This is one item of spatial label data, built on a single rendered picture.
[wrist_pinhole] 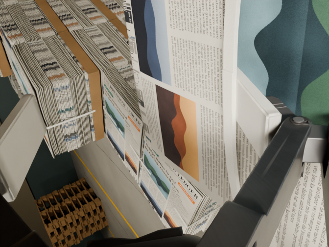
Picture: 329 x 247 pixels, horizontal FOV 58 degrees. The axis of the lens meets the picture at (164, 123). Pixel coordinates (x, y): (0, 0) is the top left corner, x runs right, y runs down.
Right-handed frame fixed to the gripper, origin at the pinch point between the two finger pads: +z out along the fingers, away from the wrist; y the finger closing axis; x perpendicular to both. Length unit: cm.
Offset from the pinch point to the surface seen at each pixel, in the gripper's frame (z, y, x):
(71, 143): 88, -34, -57
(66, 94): 81, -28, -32
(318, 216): -5.6, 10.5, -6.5
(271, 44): -1.3, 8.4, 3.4
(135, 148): 70, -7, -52
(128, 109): 70, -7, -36
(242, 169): 0.4, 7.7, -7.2
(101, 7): 128, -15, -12
